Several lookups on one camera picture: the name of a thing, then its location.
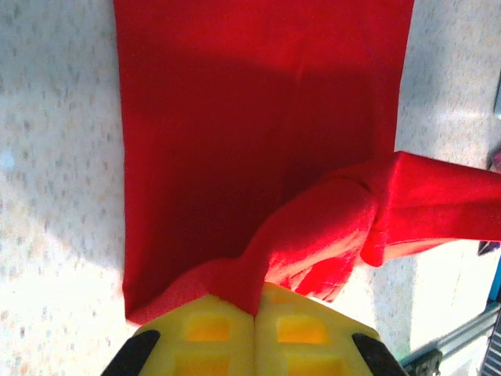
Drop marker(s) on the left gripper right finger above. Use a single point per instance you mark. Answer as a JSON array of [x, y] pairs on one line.
[[336, 344]]

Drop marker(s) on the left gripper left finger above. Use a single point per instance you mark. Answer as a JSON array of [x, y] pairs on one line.
[[176, 344]]

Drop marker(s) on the red printed t-shirt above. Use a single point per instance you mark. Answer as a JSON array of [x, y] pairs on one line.
[[254, 117]]

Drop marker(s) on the aluminium rail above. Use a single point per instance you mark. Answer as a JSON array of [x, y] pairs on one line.
[[469, 337]]

